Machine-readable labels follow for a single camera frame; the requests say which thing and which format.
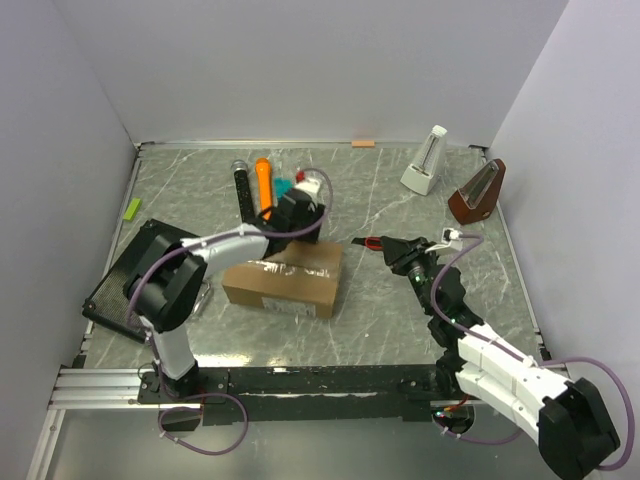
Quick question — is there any orange tape piece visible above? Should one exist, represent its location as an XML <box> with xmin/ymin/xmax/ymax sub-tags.
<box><xmin>351</xmin><ymin>140</ymin><xmax>376</xmax><ymax>148</ymax></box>

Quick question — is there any aluminium rail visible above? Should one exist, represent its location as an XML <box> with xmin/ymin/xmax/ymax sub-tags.
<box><xmin>47</xmin><ymin>367</ymin><xmax>151</xmax><ymax>411</ymax></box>

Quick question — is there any brown cardboard express box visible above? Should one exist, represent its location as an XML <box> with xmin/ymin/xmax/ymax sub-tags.
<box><xmin>222</xmin><ymin>242</ymin><xmax>343</xmax><ymax>319</ymax></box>

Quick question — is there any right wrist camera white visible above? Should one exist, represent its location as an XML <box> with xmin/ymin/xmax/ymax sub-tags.
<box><xmin>425</xmin><ymin>228</ymin><xmax>464</xmax><ymax>255</ymax></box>

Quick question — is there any purple cable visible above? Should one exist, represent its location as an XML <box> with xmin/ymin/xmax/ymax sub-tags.
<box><xmin>124</xmin><ymin>167</ymin><xmax>335</xmax><ymax>456</ymax></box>
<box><xmin>432</xmin><ymin>233</ymin><xmax>636</xmax><ymax>471</ymax></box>

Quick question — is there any brown wooden metronome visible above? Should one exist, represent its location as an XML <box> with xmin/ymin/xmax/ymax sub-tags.
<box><xmin>448</xmin><ymin>158</ymin><xmax>506</xmax><ymax>225</ymax></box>

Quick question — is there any white metronome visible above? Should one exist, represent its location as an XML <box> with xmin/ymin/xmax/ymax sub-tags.
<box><xmin>400</xmin><ymin>125</ymin><xmax>448</xmax><ymax>196</ymax></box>

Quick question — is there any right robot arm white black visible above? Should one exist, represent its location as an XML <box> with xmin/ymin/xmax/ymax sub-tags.
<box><xmin>371</xmin><ymin>229</ymin><xmax>621</xmax><ymax>479</ymax></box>

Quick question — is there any red black utility knife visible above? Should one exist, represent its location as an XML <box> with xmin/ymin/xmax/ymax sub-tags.
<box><xmin>351</xmin><ymin>236</ymin><xmax>383</xmax><ymax>251</ymax></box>

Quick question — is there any green plastic block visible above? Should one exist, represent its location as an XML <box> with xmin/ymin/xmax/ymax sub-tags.
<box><xmin>123</xmin><ymin>197</ymin><xmax>142</xmax><ymax>222</ymax></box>

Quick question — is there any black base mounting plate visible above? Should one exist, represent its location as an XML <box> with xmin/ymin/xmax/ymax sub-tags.
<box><xmin>137</xmin><ymin>364</ymin><xmax>464</xmax><ymax>426</ymax></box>

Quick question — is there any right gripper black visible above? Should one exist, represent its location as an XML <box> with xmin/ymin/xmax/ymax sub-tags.
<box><xmin>380</xmin><ymin>237</ymin><xmax>441</xmax><ymax>317</ymax></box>

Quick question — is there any teal plastic block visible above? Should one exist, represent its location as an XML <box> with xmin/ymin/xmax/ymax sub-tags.
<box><xmin>273</xmin><ymin>177</ymin><xmax>293</xmax><ymax>200</ymax></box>

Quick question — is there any black microphone silver head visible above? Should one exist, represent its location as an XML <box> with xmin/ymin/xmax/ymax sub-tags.
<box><xmin>231</xmin><ymin>159</ymin><xmax>256</xmax><ymax>223</ymax></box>

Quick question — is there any black speaker case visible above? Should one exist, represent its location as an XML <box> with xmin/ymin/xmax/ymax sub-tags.
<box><xmin>82</xmin><ymin>219</ymin><xmax>196</xmax><ymax>344</ymax></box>

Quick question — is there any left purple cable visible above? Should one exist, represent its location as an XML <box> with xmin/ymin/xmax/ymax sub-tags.
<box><xmin>124</xmin><ymin>167</ymin><xmax>335</xmax><ymax>456</ymax></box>

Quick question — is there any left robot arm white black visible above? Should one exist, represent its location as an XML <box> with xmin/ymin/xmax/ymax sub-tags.
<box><xmin>123</xmin><ymin>188</ymin><xmax>330</xmax><ymax>402</ymax></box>

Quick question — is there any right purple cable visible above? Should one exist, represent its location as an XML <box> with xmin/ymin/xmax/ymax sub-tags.
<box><xmin>432</xmin><ymin>233</ymin><xmax>636</xmax><ymax>471</ymax></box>

